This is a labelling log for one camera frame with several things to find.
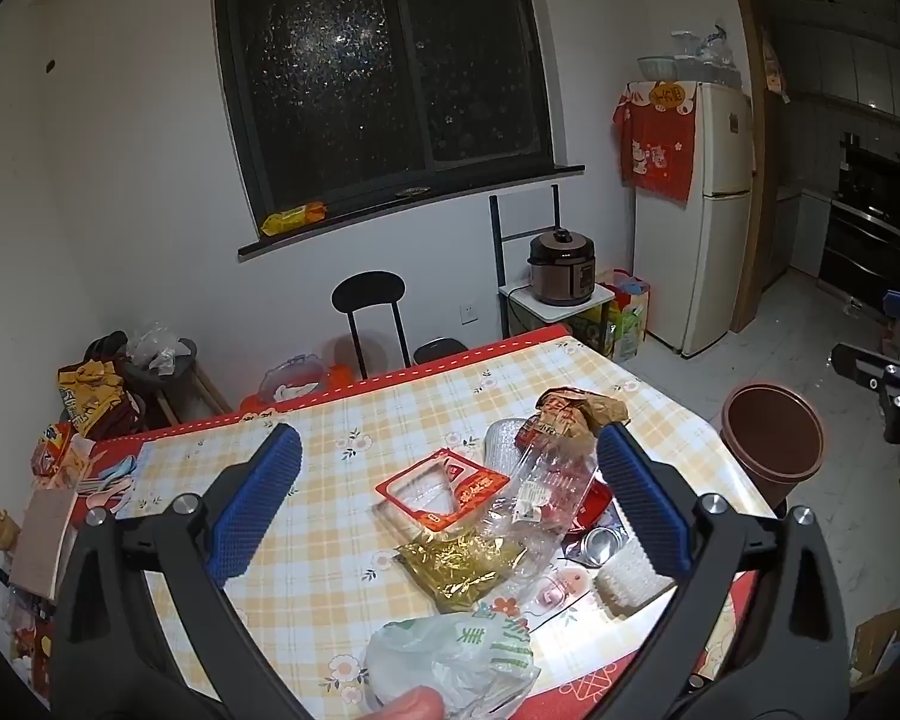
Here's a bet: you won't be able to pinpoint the brown cardboard sheet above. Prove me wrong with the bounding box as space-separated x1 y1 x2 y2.
7 487 80 601

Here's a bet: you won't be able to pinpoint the brown trash bin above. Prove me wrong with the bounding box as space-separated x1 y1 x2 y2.
721 383 826 511

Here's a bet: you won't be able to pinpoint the dark window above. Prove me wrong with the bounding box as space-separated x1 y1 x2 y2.
211 0 557 217

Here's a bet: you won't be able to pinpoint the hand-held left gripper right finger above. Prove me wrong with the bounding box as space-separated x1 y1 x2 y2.
597 422 854 720

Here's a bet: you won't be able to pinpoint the red printed cloth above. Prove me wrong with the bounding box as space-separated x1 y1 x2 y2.
613 82 697 203

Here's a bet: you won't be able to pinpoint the crushed red can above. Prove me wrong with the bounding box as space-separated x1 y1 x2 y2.
566 480 632 569

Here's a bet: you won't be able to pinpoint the clear plastic box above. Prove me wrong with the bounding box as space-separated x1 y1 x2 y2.
259 355 329 404

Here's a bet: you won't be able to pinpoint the black chair seat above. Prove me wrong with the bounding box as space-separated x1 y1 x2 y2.
412 336 470 367

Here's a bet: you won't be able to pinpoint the cardboard box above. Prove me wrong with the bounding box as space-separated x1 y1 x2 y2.
851 604 900 691

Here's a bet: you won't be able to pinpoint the crumpled clear plastic bag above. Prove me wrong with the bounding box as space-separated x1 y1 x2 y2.
125 322 186 376

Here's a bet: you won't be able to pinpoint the black metal rack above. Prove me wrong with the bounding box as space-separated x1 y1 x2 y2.
489 184 563 338

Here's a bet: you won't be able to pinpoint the black kitchen oven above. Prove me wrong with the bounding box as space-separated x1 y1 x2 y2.
817 131 900 301

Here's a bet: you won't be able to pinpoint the gold foil wrapper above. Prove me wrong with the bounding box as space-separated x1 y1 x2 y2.
394 529 530 614

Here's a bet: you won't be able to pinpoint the wooden door frame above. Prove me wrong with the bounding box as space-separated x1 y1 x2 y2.
724 0 770 335

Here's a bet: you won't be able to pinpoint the small white table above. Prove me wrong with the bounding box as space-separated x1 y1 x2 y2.
499 281 616 338

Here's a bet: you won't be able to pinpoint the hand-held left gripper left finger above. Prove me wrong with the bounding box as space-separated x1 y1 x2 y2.
49 422 323 720

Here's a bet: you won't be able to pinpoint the clear plastic containers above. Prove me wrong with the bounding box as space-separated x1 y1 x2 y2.
671 19 743 85

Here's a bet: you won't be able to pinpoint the colourful shopping bag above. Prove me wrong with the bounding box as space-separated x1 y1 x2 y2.
570 268 652 362

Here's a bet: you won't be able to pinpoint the black round-back chair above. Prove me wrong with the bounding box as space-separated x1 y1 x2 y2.
331 271 413 383

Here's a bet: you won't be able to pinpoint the yellow printed bag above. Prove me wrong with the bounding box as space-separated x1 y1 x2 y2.
58 360 126 436

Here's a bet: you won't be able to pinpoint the red white snack packet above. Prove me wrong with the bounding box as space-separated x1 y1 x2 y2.
375 448 511 533

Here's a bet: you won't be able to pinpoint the dark stool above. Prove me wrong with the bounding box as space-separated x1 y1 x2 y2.
124 337 233 428

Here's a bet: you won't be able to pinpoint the clear ribbed plastic cup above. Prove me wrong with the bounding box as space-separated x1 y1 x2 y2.
484 416 535 475

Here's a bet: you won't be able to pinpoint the cream refrigerator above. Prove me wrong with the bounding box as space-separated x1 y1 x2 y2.
630 79 755 359

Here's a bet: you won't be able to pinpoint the clear plastic packaging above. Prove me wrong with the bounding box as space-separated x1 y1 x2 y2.
487 435 602 582

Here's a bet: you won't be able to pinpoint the checkered tablecloth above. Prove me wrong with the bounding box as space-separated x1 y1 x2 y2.
30 326 781 720

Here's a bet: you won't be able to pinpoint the brown rice cooker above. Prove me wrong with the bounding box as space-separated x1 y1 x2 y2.
527 227 597 307

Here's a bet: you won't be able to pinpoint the yellow orange snack packet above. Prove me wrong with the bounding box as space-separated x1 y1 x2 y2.
261 201 328 235

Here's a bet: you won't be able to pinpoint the person's left hand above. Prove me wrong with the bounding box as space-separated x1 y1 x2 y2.
379 688 447 720

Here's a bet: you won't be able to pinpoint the black window sill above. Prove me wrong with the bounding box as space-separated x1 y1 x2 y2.
238 163 586 257

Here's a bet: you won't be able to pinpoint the brown paper bag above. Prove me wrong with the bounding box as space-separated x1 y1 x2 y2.
532 386 629 441

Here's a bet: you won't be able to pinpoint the white green plastic bag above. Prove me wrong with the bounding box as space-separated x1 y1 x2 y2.
364 611 541 720

